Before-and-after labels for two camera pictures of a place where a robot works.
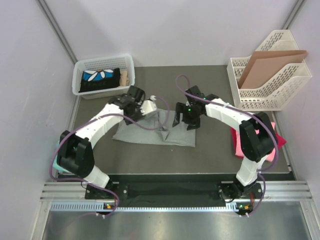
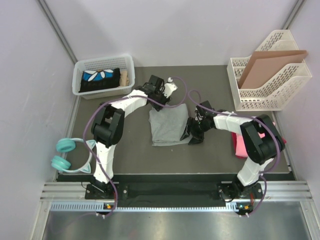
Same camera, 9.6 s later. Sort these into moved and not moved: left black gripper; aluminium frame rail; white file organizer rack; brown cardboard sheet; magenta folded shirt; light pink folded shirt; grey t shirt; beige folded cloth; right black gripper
Moved: grey t shirt; left black gripper; right black gripper
Not moved: white file organizer rack; beige folded cloth; light pink folded shirt; magenta folded shirt; aluminium frame rail; brown cardboard sheet
